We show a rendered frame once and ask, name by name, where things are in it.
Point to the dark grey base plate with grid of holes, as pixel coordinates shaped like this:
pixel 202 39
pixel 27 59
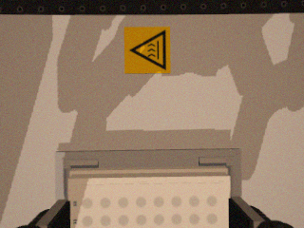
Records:
pixel 99 7

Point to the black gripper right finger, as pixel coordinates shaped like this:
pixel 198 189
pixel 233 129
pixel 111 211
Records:
pixel 242 215

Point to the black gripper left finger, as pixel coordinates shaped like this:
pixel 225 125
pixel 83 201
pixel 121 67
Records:
pixel 58 216

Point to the beige multiwell plate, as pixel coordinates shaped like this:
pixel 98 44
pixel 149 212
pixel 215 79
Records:
pixel 149 197

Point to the grey benchtop machine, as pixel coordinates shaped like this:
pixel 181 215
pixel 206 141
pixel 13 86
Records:
pixel 118 91

